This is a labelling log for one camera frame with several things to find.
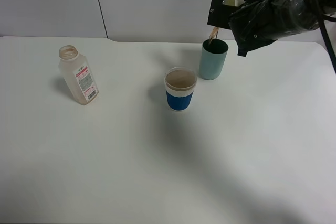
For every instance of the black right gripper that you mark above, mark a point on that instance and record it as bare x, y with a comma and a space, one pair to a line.
219, 14

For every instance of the pale green plastic cup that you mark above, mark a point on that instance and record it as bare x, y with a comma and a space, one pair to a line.
235, 3

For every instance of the clear plastic drink bottle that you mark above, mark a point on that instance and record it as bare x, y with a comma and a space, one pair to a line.
77, 74

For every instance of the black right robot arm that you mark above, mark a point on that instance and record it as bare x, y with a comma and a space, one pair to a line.
259, 23

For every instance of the teal plastic cup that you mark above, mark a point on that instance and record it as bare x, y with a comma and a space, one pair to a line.
212, 60

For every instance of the blue sleeved paper cup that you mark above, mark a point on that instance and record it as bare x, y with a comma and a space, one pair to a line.
180, 83

